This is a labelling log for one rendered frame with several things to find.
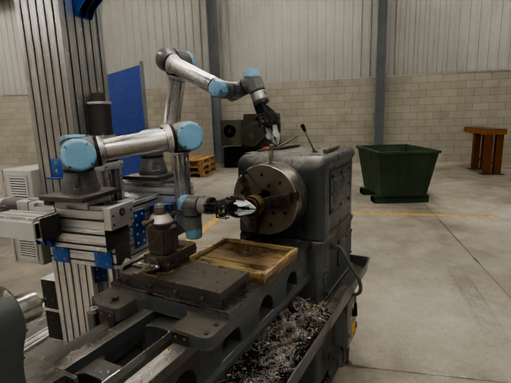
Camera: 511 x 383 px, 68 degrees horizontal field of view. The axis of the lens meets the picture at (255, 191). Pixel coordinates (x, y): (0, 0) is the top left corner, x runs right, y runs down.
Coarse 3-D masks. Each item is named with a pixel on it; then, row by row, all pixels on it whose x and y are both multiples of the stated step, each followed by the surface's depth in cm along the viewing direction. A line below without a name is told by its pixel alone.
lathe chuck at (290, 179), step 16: (240, 176) 170; (256, 176) 166; (272, 176) 162; (288, 176) 160; (240, 192) 172; (272, 192) 163; (288, 192) 160; (272, 208) 165; (288, 208) 161; (272, 224) 167; (288, 224) 163
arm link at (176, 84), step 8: (184, 56) 191; (192, 56) 197; (192, 64) 196; (176, 80) 195; (184, 80) 197; (168, 88) 198; (176, 88) 197; (184, 88) 201; (168, 96) 199; (176, 96) 198; (168, 104) 200; (176, 104) 200; (168, 112) 201; (176, 112) 201; (168, 120) 202; (176, 120) 203; (160, 128) 204
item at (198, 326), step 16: (112, 288) 124; (128, 288) 120; (144, 288) 119; (256, 288) 116; (96, 304) 118; (112, 304) 113; (128, 304) 114; (144, 304) 117; (160, 304) 115; (176, 304) 111; (192, 304) 108; (208, 304) 107; (240, 304) 108; (256, 304) 116; (112, 320) 110; (192, 320) 104; (208, 320) 103; (224, 320) 103; (240, 320) 108; (176, 336) 99; (192, 336) 97; (208, 336) 96; (224, 336) 101
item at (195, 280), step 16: (128, 272) 122; (144, 272) 120; (160, 272) 119; (176, 272) 119; (192, 272) 119; (208, 272) 118; (224, 272) 118; (240, 272) 118; (160, 288) 116; (176, 288) 112; (192, 288) 109; (208, 288) 107; (224, 288) 107; (240, 288) 115; (224, 304) 107
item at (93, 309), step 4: (92, 308) 115; (96, 308) 115; (88, 312) 114; (92, 312) 114; (96, 312) 114; (88, 316) 115; (92, 316) 114; (96, 316) 114; (88, 320) 115; (92, 320) 114; (96, 320) 114; (88, 324) 116; (92, 324) 115; (96, 324) 115; (92, 328) 115
